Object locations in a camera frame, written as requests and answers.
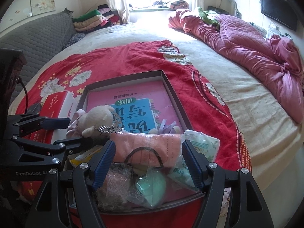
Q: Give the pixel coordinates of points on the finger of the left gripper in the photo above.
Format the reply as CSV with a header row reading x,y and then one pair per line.
x,y
25,124
59,144

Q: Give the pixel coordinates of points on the dark patterned pillow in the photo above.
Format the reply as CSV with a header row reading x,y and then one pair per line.
x,y
74,39

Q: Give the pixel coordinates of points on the pink quilted comforter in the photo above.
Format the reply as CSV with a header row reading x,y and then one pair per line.
x,y
275,62

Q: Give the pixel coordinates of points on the beige plush bear keychain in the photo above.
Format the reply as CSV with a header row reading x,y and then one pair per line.
x,y
99,122

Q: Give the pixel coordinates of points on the pink knit cloth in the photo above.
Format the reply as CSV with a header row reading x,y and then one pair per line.
x,y
147,149

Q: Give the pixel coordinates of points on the wall mounted black television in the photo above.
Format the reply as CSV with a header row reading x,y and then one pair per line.
x,y
279,11

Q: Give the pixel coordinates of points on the beige bed sheet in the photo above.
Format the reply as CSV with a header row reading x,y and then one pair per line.
x,y
249,94

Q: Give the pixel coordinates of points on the green sponge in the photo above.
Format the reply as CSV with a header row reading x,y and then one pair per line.
x,y
152,189

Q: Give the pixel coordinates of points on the floral wall painting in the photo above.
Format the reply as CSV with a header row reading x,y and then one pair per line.
x,y
23,9

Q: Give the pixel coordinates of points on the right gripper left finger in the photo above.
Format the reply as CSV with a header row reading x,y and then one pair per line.
x,y
50,207

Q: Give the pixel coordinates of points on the stack of folded blankets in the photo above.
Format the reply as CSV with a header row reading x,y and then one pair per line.
x,y
97,19

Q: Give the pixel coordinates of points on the grey quilted headboard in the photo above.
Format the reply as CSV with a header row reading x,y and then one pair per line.
x,y
27,49

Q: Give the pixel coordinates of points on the red tissue pack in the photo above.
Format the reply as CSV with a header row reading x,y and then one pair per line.
x,y
57,105

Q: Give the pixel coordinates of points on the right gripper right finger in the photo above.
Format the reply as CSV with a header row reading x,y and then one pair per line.
x,y
247,207

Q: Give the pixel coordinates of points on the red floral blanket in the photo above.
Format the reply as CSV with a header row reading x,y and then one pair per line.
x,y
148,98

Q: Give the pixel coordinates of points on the yellow white packet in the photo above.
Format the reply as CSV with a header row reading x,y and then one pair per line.
x,y
84,157

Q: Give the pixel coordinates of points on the pink shredded filler bag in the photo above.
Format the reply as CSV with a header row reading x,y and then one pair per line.
x,y
112,196

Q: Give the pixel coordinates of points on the green cloth on comforter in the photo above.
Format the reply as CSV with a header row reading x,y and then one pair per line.
x,y
208,17

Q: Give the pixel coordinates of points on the grey tray with pink book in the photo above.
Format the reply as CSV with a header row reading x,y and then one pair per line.
x,y
142,101

